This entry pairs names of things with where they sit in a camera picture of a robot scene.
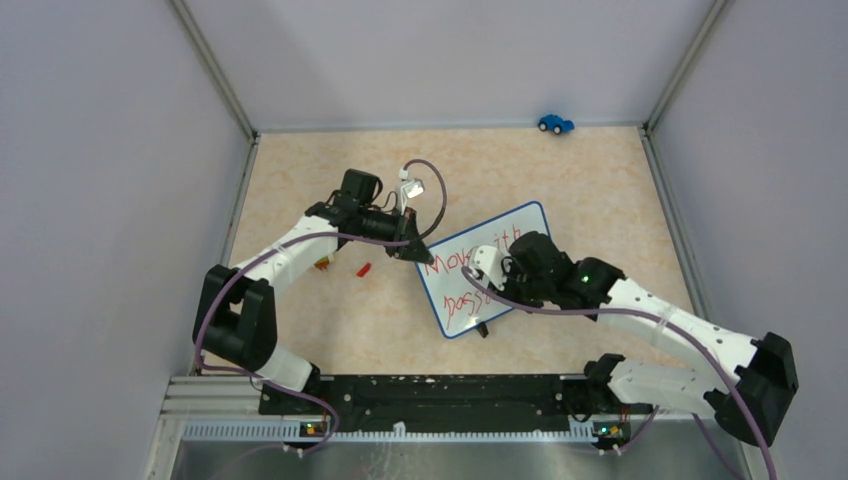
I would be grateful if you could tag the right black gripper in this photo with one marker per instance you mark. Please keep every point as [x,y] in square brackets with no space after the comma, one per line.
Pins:
[512,267]

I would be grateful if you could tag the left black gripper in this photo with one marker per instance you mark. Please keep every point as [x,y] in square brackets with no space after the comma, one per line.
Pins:
[416,249]

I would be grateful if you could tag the red marker cap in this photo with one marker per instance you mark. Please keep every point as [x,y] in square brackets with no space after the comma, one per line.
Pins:
[364,270]

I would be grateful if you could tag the blue framed whiteboard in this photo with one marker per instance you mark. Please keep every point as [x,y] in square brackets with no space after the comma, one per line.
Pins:
[456,304]

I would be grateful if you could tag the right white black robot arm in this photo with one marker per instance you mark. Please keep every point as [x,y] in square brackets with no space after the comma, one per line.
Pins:
[746,383]

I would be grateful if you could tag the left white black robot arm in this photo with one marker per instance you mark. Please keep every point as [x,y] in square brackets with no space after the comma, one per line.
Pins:
[236,317]

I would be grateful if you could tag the colourful toy brick figure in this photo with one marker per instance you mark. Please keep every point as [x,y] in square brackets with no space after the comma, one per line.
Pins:
[323,263]

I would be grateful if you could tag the blue toy car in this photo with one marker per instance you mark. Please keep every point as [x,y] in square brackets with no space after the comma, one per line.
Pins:
[555,124]

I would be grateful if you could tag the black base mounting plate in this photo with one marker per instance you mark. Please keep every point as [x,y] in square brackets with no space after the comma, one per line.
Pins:
[452,403]

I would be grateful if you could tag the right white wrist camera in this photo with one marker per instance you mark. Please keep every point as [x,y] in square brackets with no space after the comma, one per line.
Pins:
[485,263]

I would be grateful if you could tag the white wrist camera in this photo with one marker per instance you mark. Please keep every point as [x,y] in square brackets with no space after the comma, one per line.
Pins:
[485,263]
[408,188]

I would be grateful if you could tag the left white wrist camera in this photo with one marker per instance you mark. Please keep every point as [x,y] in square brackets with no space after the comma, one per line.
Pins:
[408,188]

